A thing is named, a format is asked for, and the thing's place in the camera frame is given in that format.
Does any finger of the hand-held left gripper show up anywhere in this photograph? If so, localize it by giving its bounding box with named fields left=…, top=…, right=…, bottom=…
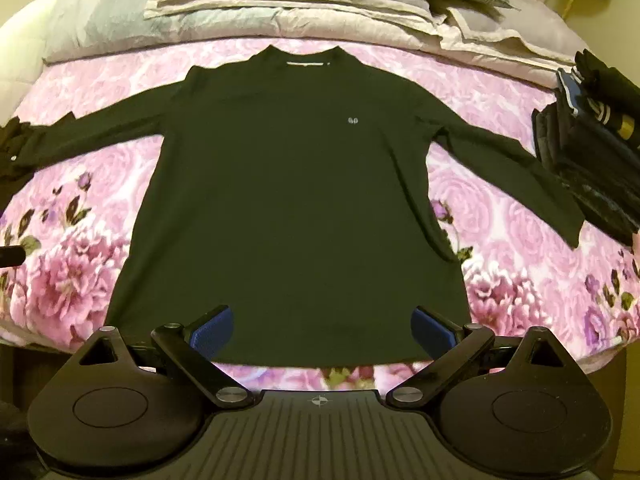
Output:
left=0, top=244, right=26, bottom=268

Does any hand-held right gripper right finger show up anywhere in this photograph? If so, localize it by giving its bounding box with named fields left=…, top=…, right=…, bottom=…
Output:
left=384, top=305, right=572, bottom=409

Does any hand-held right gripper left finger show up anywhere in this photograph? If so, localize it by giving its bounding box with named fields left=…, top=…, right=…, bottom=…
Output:
left=75, top=304, right=257, bottom=409

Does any black long-sleeve shirt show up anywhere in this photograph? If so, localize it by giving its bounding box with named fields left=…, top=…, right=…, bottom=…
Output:
left=15, top=44, right=587, bottom=370

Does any stack of folded dark clothes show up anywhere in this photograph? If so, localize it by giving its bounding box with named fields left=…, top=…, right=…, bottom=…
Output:
left=531, top=49, right=640, bottom=247

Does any dark brown garment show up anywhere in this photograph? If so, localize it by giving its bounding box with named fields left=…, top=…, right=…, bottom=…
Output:
left=0, top=116, right=32, bottom=196

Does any pink floral bed blanket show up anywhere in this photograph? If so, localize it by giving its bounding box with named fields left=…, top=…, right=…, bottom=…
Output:
left=0, top=37, right=640, bottom=391

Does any white quilt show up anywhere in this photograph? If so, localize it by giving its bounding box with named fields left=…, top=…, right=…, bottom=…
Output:
left=0, top=0, right=61, bottom=111

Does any grey folded quilt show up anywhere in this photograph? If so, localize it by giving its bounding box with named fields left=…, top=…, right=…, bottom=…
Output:
left=42, top=0, right=590, bottom=90

